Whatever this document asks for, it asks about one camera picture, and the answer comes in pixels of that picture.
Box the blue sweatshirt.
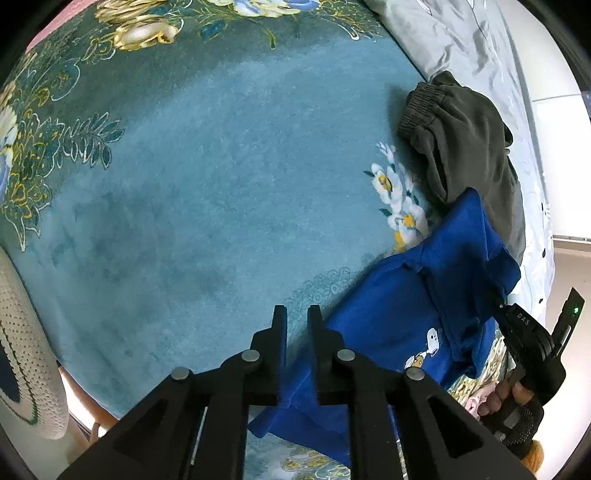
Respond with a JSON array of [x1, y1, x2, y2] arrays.
[[247, 187, 522, 469]]

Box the gloved right hand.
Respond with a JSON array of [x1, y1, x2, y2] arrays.
[[477, 381, 544, 463]]

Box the white knitted cushion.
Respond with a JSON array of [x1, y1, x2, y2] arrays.
[[1, 252, 69, 440]]

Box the dark grey pants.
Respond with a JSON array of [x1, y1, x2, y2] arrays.
[[398, 71, 526, 263]]

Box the teal floral bed blanket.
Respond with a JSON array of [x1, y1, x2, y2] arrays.
[[0, 0, 509, 480]]

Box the grey floral duvet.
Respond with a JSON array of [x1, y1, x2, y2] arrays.
[[368, 1, 555, 323]]

